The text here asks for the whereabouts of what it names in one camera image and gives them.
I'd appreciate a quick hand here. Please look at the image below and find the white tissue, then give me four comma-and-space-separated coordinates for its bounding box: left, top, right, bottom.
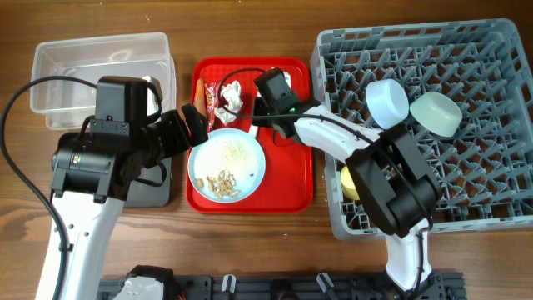
215, 81, 243, 125

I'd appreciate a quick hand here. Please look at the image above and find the orange carrot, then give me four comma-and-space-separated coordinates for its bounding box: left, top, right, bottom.
193, 78, 207, 117

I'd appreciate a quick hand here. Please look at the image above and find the red snack wrapper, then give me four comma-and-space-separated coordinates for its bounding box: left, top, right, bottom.
204, 82, 220, 132

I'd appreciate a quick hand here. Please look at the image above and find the light blue plate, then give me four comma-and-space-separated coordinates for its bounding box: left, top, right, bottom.
187, 127, 266, 204

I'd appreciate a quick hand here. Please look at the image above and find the food scraps and rice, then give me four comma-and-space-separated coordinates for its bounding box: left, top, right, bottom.
192, 140, 259, 202

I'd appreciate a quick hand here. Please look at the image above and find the light blue small bowl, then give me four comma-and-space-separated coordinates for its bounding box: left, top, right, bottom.
366, 79, 409, 129

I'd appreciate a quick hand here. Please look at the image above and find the yellow cup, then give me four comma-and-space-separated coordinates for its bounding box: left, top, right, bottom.
340, 166, 360, 201

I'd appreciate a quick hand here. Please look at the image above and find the mint green bowl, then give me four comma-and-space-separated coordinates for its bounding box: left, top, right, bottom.
409, 92, 462, 138

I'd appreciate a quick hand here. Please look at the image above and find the white plastic spoon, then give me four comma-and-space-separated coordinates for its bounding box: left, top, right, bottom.
248, 125, 258, 138

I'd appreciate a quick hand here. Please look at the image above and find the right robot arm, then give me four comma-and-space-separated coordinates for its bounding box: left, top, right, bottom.
254, 68, 442, 299

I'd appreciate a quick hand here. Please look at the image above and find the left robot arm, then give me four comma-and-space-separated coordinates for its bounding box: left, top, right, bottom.
36, 76, 207, 299

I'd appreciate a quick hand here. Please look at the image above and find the grey dishwasher rack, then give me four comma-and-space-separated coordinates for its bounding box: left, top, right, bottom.
310, 19, 532, 233

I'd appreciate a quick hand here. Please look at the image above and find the red serving tray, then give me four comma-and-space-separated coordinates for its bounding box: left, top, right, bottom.
185, 57, 314, 214

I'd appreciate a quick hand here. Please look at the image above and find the black plastic tray bin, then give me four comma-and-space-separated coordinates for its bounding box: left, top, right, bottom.
125, 157, 172, 208

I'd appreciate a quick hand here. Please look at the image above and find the clear plastic bin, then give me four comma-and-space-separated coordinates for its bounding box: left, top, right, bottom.
30, 32, 177, 130

